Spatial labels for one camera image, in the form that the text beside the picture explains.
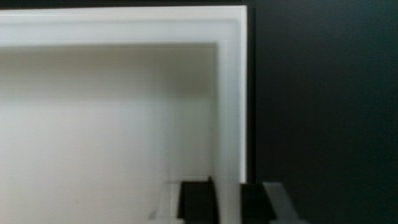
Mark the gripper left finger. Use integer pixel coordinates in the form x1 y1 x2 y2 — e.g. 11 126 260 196
148 175 221 224

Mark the white drawer cabinet box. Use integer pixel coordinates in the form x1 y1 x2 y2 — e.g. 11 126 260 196
0 6 248 224

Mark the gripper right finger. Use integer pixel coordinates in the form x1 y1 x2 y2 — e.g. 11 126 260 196
242 182 310 224

